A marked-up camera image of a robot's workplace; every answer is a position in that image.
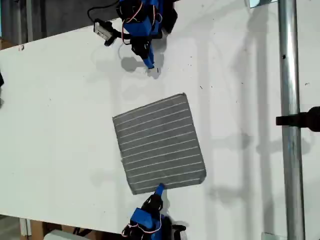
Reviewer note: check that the black camera stalk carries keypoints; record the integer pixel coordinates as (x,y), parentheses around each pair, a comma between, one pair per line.
(117,35)

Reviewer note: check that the steel post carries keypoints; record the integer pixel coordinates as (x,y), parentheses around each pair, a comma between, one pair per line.
(290,125)

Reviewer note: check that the brown cardboard box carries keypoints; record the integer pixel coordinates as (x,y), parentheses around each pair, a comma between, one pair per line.
(65,228)

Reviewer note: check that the black clamp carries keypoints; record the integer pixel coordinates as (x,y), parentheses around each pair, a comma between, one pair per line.
(297,120)

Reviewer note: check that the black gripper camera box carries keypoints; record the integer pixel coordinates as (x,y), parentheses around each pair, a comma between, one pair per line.
(101,28)
(179,232)

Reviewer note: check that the white box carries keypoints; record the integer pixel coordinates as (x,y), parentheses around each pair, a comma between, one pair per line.
(60,235)

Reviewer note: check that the grey white-striped towel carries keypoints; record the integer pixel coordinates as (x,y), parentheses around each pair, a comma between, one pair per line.
(160,142)

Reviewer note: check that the black object at table edge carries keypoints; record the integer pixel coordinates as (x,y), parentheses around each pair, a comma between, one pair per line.
(1,80)

